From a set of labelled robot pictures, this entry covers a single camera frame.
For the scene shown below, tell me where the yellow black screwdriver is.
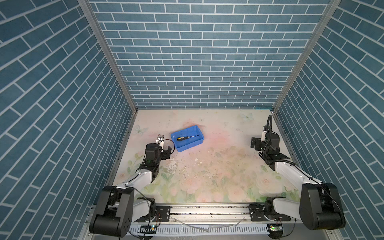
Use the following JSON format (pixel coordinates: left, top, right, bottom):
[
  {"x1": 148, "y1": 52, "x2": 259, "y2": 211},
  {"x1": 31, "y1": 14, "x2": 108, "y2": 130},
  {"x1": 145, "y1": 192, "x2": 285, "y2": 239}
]
[{"x1": 177, "y1": 135, "x2": 199, "y2": 142}]

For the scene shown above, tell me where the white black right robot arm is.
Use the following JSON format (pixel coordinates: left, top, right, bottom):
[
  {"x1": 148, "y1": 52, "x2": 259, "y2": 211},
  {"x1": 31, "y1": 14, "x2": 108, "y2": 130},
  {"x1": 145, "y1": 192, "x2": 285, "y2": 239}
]
[{"x1": 251, "y1": 126, "x2": 346, "y2": 230}]

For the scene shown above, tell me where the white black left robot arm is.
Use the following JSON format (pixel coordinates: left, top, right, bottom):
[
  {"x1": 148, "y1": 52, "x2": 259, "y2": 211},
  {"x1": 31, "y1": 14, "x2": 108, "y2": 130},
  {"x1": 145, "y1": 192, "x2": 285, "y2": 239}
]
[{"x1": 89, "y1": 141, "x2": 175, "y2": 240}]

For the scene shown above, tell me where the blue plastic bin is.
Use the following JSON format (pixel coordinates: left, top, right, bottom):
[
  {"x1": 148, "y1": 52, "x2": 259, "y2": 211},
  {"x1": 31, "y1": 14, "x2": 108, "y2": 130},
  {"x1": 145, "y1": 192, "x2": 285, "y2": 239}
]
[{"x1": 171, "y1": 125, "x2": 205, "y2": 153}]

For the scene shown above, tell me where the left green circuit board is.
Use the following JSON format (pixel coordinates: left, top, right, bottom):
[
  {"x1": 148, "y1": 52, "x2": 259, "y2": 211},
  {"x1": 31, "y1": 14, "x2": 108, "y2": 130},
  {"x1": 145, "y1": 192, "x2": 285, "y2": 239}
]
[{"x1": 138, "y1": 225, "x2": 158, "y2": 240}]

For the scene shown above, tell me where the green circuit board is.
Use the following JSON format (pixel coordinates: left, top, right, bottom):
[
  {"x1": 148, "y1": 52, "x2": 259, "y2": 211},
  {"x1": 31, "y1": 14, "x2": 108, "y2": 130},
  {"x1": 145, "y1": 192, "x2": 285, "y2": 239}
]
[
  {"x1": 138, "y1": 225, "x2": 158, "y2": 240},
  {"x1": 267, "y1": 224, "x2": 284, "y2": 240}
]

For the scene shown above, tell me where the right green circuit board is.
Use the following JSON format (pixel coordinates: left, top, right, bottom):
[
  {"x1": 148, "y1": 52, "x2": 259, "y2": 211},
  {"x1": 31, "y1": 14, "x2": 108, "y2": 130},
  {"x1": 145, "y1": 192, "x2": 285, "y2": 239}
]
[{"x1": 267, "y1": 224, "x2": 284, "y2": 240}]

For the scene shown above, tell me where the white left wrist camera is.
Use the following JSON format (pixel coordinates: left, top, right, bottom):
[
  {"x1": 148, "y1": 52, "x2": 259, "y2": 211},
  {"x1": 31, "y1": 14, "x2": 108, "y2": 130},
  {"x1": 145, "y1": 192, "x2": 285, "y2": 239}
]
[{"x1": 156, "y1": 135, "x2": 165, "y2": 149}]

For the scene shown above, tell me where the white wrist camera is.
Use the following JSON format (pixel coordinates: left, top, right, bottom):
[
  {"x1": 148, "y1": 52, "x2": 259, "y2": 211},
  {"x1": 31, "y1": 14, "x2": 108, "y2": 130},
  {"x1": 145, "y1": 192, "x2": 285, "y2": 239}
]
[
  {"x1": 156, "y1": 135, "x2": 165, "y2": 149},
  {"x1": 261, "y1": 125, "x2": 269, "y2": 143}
]

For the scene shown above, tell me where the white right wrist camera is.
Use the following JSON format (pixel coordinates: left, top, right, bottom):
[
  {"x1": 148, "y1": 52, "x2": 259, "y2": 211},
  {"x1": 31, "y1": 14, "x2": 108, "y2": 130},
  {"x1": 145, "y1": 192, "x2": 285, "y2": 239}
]
[{"x1": 261, "y1": 125, "x2": 269, "y2": 143}]

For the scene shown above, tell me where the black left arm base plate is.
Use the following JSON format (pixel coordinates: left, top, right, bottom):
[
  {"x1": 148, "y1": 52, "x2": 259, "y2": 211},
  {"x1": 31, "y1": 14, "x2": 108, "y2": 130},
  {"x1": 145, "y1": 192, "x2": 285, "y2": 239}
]
[{"x1": 151, "y1": 206, "x2": 172, "y2": 223}]

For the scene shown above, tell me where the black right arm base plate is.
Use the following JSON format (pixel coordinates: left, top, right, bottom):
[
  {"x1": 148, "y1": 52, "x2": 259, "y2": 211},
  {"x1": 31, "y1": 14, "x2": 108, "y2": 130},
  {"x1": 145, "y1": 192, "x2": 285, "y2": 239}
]
[{"x1": 248, "y1": 202, "x2": 291, "y2": 222}]

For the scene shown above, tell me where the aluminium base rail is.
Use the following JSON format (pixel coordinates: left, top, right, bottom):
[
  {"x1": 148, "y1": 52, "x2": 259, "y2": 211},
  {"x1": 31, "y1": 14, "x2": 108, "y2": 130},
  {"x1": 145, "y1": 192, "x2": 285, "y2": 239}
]
[{"x1": 77, "y1": 203, "x2": 344, "y2": 240}]

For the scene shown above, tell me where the grey loose cable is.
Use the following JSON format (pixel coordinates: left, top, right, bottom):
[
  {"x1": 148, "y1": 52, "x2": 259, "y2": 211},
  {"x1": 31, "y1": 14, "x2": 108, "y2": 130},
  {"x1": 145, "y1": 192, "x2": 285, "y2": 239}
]
[{"x1": 172, "y1": 216, "x2": 247, "y2": 233}]

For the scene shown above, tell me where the aluminium right corner post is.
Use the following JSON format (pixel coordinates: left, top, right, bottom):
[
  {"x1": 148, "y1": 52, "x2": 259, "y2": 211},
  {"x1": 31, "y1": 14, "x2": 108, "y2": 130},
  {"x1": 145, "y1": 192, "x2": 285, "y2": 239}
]
[{"x1": 272, "y1": 0, "x2": 341, "y2": 115}]

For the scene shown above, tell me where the aluminium corner post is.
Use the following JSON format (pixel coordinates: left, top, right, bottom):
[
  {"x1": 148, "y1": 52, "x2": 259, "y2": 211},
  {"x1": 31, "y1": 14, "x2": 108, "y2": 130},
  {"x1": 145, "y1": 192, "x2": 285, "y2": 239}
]
[
  {"x1": 272, "y1": 0, "x2": 341, "y2": 115},
  {"x1": 78, "y1": 0, "x2": 138, "y2": 115}
]

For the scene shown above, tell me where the aluminium left corner post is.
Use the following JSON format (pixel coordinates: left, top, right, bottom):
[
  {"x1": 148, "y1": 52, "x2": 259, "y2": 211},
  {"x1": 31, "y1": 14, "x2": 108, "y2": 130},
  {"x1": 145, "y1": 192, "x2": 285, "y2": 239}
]
[{"x1": 78, "y1": 0, "x2": 138, "y2": 115}]

